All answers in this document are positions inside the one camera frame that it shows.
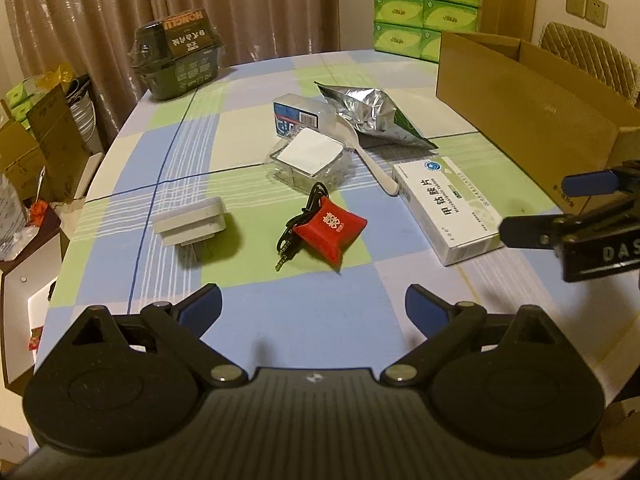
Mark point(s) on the wall socket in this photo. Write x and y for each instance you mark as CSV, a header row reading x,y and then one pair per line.
x,y
576,1
596,11

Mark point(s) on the silver foil bag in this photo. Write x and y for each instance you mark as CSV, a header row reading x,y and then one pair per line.
x,y
365,110

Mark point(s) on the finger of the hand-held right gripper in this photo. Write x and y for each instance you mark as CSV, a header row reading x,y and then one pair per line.
x,y
530,232
590,182

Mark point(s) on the white power adapter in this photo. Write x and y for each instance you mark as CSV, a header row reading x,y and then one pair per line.
x,y
187,220

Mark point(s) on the yellow plastic bag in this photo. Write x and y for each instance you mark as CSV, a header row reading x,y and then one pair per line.
x,y
57,76

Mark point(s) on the crumpled white plastic bag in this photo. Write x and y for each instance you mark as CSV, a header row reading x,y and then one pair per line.
x,y
11,220

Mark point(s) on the white side cabinet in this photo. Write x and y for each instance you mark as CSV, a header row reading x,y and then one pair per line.
x,y
25,300

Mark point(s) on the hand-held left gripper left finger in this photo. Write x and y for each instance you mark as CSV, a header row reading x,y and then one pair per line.
x,y
202,305

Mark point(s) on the red pouch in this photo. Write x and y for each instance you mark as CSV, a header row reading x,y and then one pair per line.
x,y
330,232

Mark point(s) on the beige chair back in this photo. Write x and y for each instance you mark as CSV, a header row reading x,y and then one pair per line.
x,y
590,57

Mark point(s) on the white medicine box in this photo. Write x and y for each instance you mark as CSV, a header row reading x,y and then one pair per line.
x,y
450,210

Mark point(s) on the open cardboard carton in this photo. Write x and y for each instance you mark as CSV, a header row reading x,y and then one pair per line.
x,y
57,135

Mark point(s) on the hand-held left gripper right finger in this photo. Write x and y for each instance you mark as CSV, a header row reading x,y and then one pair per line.
x,y
425,310

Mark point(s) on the dark green wrapped food box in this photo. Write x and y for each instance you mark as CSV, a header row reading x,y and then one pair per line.
x,y
175,55

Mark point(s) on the brown cardboard box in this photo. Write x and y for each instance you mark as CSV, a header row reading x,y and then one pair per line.
x,y
525,105

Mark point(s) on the clear box with blue label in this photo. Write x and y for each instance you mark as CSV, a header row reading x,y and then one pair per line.
x,y
295,115

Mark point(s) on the metal pot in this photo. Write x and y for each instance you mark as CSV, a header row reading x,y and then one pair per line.
x,y
85,115

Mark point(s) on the clear plastic box white insert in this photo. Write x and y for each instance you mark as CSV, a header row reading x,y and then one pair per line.
x,y
310,155

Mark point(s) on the white plastic spoon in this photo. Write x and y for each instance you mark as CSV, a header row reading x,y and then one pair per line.
x,y
372,165

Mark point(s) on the stack of green tissue packs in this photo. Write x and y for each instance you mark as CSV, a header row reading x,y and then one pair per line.
x,y
425,10

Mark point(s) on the small cardboard carton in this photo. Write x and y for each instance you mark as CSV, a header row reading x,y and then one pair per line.
x,y
17,160

